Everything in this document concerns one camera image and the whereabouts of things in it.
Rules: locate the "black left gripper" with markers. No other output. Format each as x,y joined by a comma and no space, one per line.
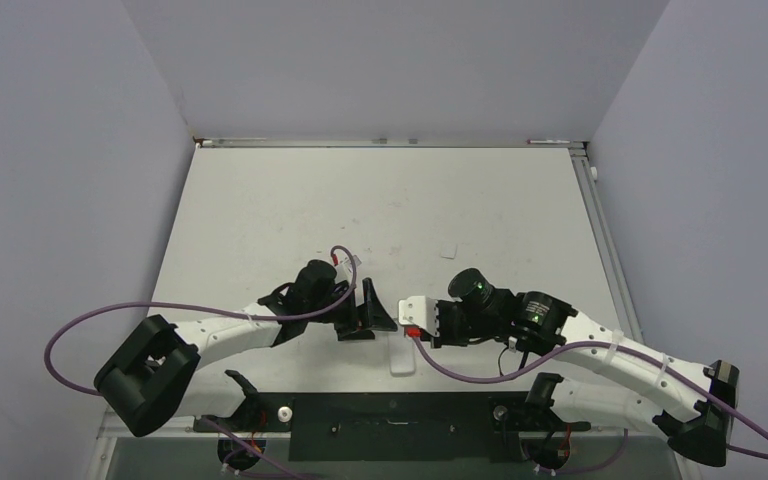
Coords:
370,314

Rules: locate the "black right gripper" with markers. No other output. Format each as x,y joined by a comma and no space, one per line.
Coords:
444,338

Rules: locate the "white air conditioner remote control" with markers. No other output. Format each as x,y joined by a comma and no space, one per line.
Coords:
401,355

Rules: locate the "white battery compartment cover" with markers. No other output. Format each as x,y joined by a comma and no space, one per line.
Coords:
448,251

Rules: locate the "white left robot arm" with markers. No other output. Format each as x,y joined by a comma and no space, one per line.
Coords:
160,371

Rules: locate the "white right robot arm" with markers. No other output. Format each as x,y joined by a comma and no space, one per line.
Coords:
686,403

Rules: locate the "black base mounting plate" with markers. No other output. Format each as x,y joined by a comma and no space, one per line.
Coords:
419,426

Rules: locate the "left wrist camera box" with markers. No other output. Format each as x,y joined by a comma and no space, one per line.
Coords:
350,264

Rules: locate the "aluminium frame rail right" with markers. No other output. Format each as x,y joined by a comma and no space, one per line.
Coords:
620,294

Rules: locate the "aluminium frame rail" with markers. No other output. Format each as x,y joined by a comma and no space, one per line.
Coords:
620,294
382,142

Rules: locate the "aluminium frame rail back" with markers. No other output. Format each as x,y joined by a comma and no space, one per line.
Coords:
382,142

